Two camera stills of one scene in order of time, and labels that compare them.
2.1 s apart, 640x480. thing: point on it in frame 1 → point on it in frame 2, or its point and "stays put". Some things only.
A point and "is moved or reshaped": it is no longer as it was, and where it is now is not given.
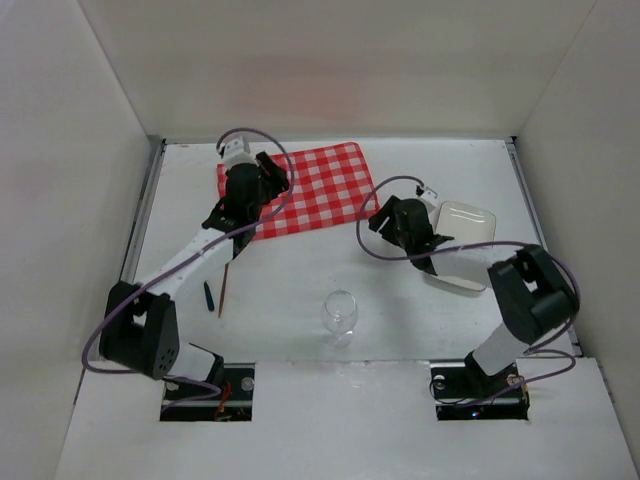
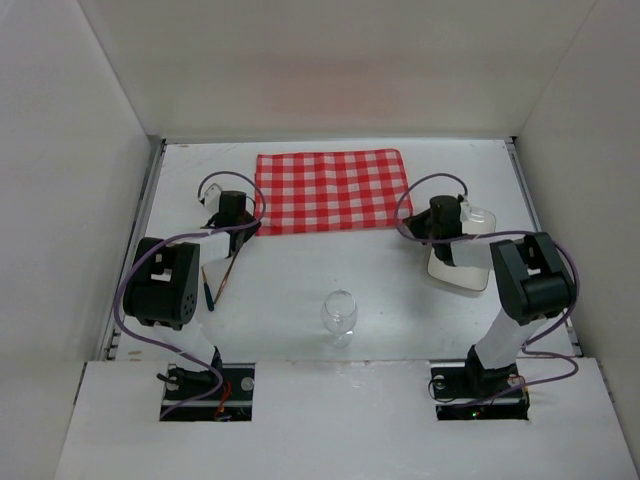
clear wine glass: (339, 313) stays put
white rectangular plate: (468, 226) stays put
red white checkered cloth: (328, 186) is moved or reshaped
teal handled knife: (209, 296) stays put
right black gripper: (420, 245) → (420, 223)
